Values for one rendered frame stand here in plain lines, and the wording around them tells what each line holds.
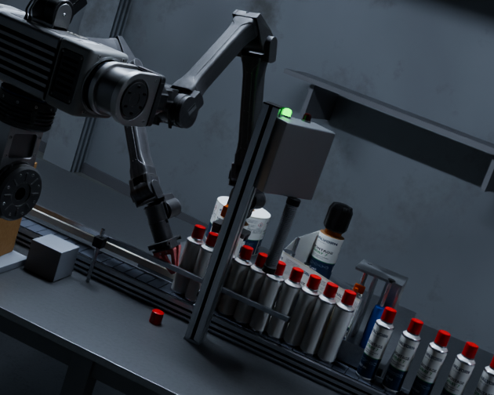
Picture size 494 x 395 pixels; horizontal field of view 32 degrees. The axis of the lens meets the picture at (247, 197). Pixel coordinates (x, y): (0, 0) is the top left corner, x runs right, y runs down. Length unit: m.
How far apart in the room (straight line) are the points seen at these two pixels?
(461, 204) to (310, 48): 1.46
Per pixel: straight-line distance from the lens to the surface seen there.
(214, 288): 2.27
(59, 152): 6.89
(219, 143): 6.18
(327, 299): 2.33
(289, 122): 2.14
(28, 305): 2.27
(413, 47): 5.61
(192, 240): 2.43
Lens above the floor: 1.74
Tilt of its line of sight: 13 degrees down
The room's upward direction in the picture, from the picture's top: 19 degrees clockwise
